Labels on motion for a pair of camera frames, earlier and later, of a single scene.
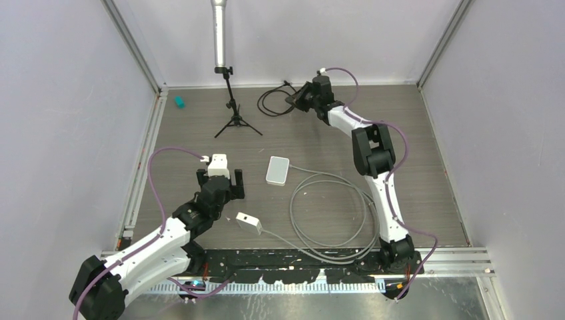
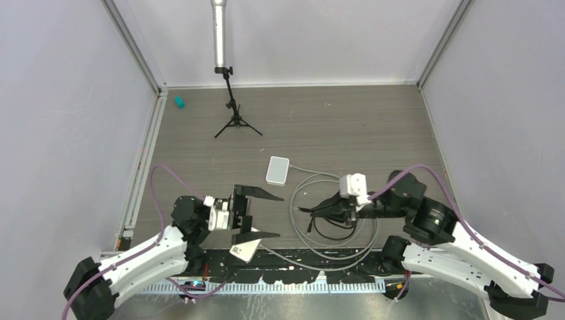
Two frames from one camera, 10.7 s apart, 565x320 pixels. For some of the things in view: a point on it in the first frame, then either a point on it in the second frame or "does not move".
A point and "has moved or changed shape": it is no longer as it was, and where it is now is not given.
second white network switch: [278, 171] does not move
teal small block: [180, 102] does not move
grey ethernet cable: [351, 186] to [376, 237]
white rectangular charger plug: [249, 223] has moved or changed shape
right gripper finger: [292, 99] to [336, 207]
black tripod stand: [236, 120] does not move
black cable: [260, 103] to [334, 224]
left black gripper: [235, 192] to [240, 219]
